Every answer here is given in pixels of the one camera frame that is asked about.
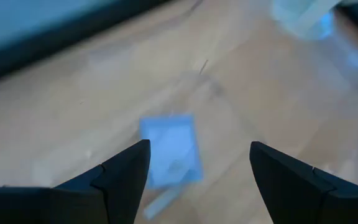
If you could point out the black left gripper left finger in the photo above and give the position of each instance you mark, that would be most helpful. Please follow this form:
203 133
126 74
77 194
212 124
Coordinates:
110 186

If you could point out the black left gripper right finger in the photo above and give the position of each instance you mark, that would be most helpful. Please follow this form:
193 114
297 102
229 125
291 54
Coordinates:
297 193

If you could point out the lavender wall charger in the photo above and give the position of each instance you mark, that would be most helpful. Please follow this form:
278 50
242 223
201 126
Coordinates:
172 149

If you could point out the clear plastic bin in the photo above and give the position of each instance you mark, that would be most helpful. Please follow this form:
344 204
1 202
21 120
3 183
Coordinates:
213 124

